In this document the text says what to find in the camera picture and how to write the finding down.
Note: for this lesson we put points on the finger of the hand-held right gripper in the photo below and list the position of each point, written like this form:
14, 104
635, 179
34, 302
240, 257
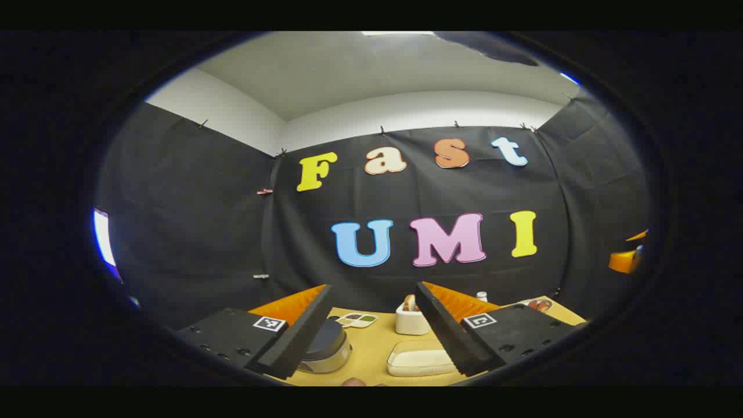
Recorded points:
624, 262
638, 235

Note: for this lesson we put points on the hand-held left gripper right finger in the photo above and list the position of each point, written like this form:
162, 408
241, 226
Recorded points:
447, 337

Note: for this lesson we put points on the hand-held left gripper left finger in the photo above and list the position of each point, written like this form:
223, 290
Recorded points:
296, 342

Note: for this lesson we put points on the dark grey rice cooker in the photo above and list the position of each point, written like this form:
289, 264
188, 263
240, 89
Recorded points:
328, 348

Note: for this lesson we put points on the clear plastic container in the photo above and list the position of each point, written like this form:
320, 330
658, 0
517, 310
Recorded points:
421, 359

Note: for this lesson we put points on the white toaster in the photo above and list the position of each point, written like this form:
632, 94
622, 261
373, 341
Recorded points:
409, 324

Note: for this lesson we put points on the bread slice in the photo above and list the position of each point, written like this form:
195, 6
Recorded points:
410, 303

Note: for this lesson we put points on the white sectioned grain dish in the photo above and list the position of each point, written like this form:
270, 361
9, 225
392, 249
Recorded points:
357, 320

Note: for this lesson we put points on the white round plate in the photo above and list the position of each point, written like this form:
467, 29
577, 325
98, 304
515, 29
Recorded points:
525, 302

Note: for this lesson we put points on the ceiling light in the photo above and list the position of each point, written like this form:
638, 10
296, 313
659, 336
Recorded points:
397, 33

